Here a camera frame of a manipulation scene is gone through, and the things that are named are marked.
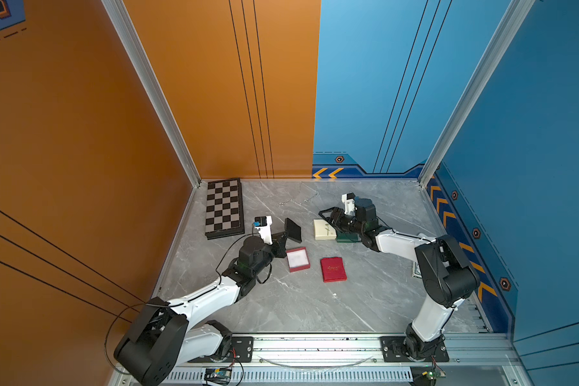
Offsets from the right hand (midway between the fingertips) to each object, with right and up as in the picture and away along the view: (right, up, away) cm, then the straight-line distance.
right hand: (323, 215), depth 91 cm
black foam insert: (-11, -5, -5) cm, 13 cm away
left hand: (-13, -5, -9) cm, 16 cm away
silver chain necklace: (-18, +4, +21) cm, 28 cm away
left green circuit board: (-33, -47, -20) cm, 61 cm away
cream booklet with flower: (0, -7, +5) cm, 9 cm away
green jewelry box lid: (+7, -7, -10) cm, 14 cm away
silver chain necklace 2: (-9, +12, +26) cm, 30 cm away
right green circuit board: (+30, -45, -22) cm, 58 cm away
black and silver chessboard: (-42, +2, +14) cm, 45 cm away
